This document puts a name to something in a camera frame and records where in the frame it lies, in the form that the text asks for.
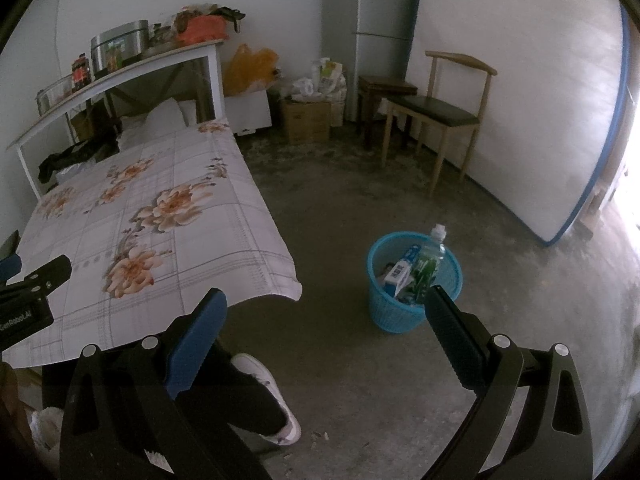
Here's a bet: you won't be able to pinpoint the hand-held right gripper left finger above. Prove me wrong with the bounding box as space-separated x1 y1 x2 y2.
59 287 274 480

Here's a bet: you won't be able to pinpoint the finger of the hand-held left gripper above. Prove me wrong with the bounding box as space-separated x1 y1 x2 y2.
0 230 24 282
10 254 74 306

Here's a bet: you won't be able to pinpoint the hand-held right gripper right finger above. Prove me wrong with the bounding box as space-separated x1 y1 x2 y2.
422 285 596 480

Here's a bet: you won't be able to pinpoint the blue plastic basket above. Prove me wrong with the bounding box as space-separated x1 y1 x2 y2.
367 231 464 334

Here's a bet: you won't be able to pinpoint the green plastic bottle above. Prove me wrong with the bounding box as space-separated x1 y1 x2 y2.
410 224 449 307

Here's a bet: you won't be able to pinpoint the blue white toothpaste box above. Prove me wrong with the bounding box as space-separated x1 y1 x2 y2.
382 244 424 299

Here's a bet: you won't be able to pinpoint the person's leg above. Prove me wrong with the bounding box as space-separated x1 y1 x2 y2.
172 330 292 437

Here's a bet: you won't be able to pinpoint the person's white shoe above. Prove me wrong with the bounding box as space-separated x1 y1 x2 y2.
231 353 303 447

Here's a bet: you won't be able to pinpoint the white fluffy cloth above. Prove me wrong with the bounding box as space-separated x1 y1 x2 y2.
29 405 67 454

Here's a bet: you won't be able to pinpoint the black clothing on bed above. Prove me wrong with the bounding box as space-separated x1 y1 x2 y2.
37 142 109 187

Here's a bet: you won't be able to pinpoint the floral tablecloth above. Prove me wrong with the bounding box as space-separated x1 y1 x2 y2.
0 117 305 369

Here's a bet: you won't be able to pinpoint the clear plastic container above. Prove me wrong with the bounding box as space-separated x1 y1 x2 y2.
36 74 77 112

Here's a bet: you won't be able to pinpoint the white pillow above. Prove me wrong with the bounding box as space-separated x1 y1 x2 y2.
117 99 189 154

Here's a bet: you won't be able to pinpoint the red jar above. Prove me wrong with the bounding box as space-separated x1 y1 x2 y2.
71 55 93 87

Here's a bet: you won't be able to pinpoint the wooden chair dark seat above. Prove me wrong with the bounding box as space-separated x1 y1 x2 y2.
381 51 499 199

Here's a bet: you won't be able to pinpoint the metal bin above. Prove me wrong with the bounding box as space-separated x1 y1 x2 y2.
90 20 152 72

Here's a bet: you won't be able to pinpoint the white foam box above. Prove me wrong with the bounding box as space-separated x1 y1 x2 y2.
223 91 274 137

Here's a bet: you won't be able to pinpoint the cardboard box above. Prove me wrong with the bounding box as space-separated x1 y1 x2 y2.
280 97 334 146

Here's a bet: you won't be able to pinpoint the dark wooden stool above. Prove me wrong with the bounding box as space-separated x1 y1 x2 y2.
357 75 421 151

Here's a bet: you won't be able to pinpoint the white mattress blue edge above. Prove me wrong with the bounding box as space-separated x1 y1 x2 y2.
407 0 631 247

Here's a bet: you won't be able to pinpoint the yellow plastic bag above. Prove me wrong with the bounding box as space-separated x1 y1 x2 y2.
223 44 282 97

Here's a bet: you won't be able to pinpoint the orange bag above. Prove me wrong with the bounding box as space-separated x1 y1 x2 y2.
177 14 227 47

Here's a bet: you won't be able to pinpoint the white plastic bags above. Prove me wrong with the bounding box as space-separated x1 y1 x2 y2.
290 57 349 104

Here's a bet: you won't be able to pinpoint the grey refrigerator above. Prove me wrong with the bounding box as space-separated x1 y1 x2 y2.
321 0 427 124

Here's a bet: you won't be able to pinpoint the white frame table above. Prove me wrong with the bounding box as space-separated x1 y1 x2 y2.
6 39 227 202

